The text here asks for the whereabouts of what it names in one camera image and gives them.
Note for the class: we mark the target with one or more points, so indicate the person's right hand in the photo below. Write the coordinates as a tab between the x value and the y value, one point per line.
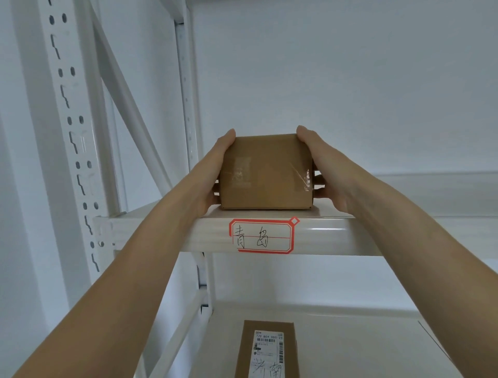
334	175

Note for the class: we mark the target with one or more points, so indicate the person's left hand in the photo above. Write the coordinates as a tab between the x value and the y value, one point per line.
206	179

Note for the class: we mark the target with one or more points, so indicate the white metal shelf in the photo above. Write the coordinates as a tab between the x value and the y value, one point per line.
330	233

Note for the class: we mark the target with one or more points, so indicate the person's left forearm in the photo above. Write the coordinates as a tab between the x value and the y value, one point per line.
116	280

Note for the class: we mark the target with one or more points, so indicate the person's right forearm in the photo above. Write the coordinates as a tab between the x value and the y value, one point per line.
428	253

